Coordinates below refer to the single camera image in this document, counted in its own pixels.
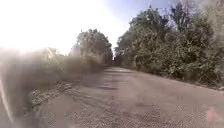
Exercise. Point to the grey asphalt road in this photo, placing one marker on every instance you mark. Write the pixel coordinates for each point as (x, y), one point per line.
(133, 100)

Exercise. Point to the building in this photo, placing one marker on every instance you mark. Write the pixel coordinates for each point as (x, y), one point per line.
(49, 53)

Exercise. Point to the row of trees and bushes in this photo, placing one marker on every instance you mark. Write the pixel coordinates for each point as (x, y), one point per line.
(173, 46)

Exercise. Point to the green tree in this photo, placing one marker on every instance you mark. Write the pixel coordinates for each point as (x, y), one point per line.
(93, 45)

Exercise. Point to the overgrown hedge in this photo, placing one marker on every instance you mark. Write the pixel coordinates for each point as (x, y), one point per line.
(56, 68)

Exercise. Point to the gravel verge with weeds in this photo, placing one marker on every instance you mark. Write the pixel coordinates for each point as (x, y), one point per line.
(50, 91)

